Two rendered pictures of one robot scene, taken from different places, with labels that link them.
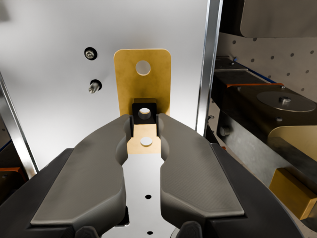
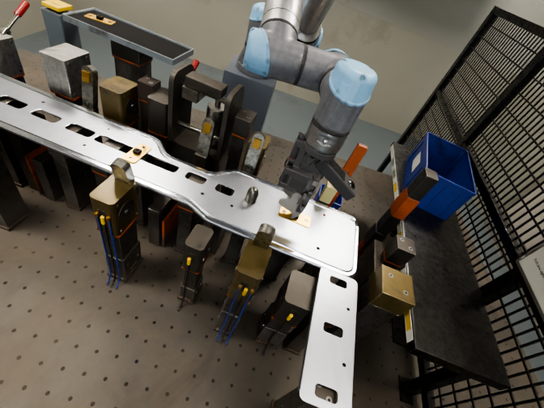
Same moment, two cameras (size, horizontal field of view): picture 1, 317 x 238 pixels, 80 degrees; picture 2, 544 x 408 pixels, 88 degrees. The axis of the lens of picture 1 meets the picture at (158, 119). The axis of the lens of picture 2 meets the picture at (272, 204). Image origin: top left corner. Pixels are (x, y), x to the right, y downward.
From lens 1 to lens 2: 0.64 m
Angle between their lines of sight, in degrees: 55
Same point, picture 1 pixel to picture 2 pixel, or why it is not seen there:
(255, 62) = (215, 362)
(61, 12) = (314, 221)
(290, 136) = (265, 253)
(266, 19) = (296, 279)
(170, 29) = (303, 243)
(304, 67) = not seen: outside the picture
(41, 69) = not seen: hidden behind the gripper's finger
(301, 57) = not seen: outside the picture
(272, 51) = (218, 381)
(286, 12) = (297, 286)
